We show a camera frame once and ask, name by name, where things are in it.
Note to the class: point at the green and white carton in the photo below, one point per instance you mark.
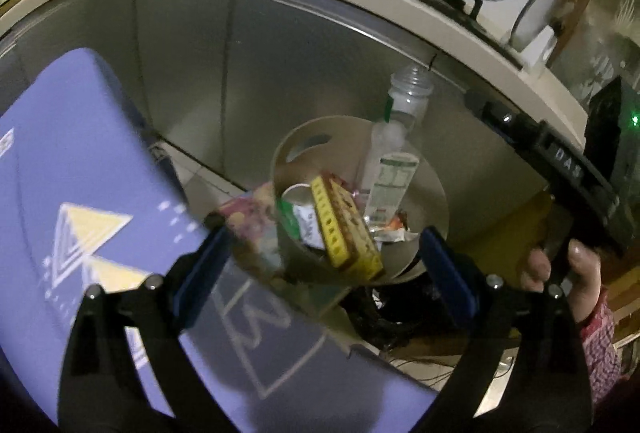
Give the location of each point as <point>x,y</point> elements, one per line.
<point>305,225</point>

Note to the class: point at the clear plastic bottle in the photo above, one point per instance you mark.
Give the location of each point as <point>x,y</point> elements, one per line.
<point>395,163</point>

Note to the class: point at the person's right forearm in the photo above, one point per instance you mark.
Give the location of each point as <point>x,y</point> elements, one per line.
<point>600,348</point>

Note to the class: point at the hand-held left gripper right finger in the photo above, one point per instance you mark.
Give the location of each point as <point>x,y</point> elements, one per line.
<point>447,278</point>

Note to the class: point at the yellow box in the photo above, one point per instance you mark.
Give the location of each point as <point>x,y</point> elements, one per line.
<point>345,233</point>

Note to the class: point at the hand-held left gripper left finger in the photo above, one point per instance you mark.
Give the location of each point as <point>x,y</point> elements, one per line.
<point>200,278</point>

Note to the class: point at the person's right hand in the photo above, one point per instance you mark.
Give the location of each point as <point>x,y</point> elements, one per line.
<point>587,278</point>

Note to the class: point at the glass pot lid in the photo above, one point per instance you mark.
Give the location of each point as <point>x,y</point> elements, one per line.
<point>537,23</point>

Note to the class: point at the grey round trash bin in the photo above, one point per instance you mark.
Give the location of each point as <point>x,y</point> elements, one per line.
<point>430,193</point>

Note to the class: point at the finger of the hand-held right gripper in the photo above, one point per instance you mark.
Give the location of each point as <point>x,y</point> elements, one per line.
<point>505,123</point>

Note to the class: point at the red patterned snack packet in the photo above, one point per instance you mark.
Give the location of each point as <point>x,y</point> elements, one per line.
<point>250,223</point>

